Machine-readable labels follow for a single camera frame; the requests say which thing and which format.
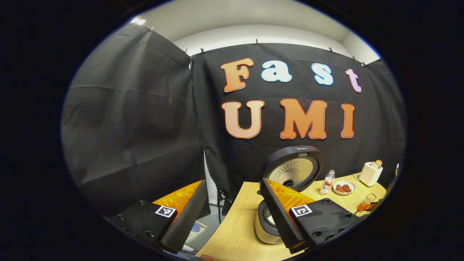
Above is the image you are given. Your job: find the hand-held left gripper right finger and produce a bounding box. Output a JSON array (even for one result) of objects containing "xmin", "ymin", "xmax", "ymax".
[{"xmin": 260, "ymin": 178, "xmax": 361, "ymax": 254}]

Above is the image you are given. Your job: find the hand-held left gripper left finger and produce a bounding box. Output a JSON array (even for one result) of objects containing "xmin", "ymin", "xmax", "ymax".
[{"xmin": 111, "ymin": 179, "xmax": 209, "ymax": 254}]

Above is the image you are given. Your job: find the black rice cooker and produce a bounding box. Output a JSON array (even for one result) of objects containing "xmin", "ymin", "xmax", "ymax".
[{"xmin": 254, "ymin": 146, "xmax": 326, "ymax": 244}]

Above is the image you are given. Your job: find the white toaster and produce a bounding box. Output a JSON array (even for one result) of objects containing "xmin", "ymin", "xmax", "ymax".
[{"xmin": 359, "ymin": 162, "xmax": 384, "ymax": 187}]

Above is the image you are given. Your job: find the white round plate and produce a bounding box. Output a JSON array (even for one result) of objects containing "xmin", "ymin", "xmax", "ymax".
[{"xmin": 332, "ymin": 181, "xmax": 356, "ymax": 196}]

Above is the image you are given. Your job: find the black tripod stand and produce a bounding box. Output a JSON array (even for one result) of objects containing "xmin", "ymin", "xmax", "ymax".
[{"xmin": 216, "ymin": 188, "xmax": 233, "ymax": 224}]

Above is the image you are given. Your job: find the small clear plastic bottle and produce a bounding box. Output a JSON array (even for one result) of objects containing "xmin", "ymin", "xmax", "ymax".
[{"xmin": 320, "ymin": 170, "xmax": 336, "ymax": 195}]

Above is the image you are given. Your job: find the black backdrop cloth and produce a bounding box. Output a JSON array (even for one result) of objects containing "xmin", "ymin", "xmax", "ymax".
[{"xmin": 61, "ymin": 24, "xmax": 406, "ymax": 218}]

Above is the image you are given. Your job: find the row of small cloth clips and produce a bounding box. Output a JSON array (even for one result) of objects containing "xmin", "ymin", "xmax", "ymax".
[{"xmin": 148, "ymin": 25, "xmax": 367, "ymax": 67}]

